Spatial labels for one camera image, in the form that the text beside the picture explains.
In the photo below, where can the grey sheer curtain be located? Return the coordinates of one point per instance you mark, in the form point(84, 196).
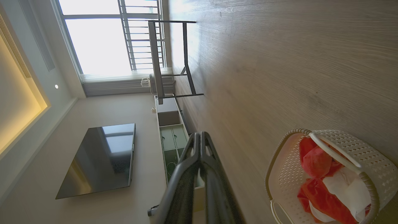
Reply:
point(108, 85)

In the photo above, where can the red and white cloth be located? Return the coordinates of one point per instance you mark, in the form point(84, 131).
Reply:
point(317, 161)

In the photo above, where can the balcony railing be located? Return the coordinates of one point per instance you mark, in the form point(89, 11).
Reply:
point(140, 40)

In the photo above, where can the grey table with black legs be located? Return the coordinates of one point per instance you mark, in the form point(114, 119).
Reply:
point(155, 62)

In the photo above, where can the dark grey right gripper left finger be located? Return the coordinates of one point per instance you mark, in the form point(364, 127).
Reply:
point(182, 186)

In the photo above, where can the small white appliance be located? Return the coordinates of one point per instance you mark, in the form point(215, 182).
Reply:
point(145, 82)

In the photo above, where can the cream perforated plastic laundry basket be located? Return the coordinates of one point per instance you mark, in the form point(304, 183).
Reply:
point(367, 152)

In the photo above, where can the large window frame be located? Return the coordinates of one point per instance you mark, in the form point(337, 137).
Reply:
point(99, 46)

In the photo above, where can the small grey cylinder device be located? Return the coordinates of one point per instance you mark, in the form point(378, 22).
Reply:
point(152, 211)

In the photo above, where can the white television cabinet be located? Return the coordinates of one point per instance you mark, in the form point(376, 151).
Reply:
point(174, 138)

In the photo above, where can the black flat screen television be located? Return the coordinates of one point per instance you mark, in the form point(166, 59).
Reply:
point(99, 161)

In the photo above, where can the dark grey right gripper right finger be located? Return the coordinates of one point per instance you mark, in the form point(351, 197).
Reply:
point(220, 199)

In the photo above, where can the slatted ceiling air grille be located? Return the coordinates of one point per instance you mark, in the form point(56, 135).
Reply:
point(15, 46)

